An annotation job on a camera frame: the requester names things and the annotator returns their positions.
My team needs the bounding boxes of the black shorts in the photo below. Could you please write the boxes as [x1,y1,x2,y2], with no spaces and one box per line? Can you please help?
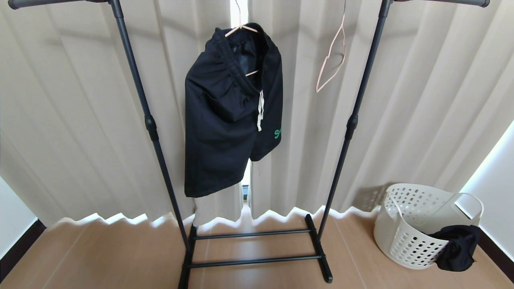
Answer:
[184,22,284,198]

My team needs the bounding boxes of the black garment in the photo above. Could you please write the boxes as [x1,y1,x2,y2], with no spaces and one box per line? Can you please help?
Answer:
[428,225,481,273]

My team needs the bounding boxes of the beige curtain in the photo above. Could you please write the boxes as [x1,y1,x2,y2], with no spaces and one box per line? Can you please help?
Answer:
[0,0,243,225]
[249,0,514,219]

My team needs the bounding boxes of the black clothes rack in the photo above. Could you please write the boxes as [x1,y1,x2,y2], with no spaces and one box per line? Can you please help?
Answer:
[8,0,490,289]

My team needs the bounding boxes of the white laundry basket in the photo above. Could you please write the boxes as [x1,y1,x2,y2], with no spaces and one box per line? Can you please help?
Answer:
[373,183,484,270]

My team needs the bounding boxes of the pink clothes hanger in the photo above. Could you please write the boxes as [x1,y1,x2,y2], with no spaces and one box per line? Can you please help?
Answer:
[224,0,259,77]
[315,0,347,94]

